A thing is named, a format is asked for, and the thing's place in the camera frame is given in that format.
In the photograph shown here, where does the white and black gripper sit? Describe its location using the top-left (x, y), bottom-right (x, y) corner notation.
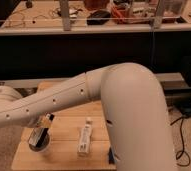
top-left (27, 112), bottom-right (56, 149)

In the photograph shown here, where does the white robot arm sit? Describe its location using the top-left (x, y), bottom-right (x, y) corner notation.
top-left (0, 63), bottom-right (178, 171)

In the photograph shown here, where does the white ceramic cup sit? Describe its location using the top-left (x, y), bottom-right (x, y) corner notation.
top-left (28, 132), bottom-right (50, 152)

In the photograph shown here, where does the wooden cutting board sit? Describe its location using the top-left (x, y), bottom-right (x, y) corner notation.
top-left (10, 81), bottom-right (118, 171)

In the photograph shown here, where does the white tube with cap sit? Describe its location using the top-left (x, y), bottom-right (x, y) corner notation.
top-left (77, 117), bottom-right (93, 156)

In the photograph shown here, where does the blue sponge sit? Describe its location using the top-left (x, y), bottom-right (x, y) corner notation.
top-left (108, 148), bottom-right (115, 164)

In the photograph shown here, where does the black computer mouse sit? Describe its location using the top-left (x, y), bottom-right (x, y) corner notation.
top-left (87, 10), bottom-right (111, 25)

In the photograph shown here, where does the grey metal post left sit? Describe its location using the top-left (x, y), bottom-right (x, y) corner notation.
top-left (59, 0), bottom-right (71, 31)

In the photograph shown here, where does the grey metal post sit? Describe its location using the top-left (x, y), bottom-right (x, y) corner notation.
top-left (152, 0), bottom-right (166, 29)
top-left (59, 0), bottom-right (71, 31)

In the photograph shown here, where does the black floor cable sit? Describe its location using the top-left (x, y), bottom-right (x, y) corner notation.
top-left (169, 114), bottom-right (191, 168)

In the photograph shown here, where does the grey metal post right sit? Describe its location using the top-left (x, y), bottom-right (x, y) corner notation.
top-left (152, 0), bottom-right (166, 29)

